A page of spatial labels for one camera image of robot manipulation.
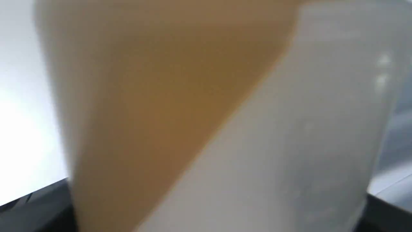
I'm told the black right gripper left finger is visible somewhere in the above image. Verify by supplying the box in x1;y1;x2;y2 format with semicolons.
0;179;78;232

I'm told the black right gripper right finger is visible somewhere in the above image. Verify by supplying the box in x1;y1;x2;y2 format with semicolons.
357;194;412;232

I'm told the translucent squeeze bottle amber liquid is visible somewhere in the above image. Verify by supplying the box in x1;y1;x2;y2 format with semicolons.
33;0;411;232

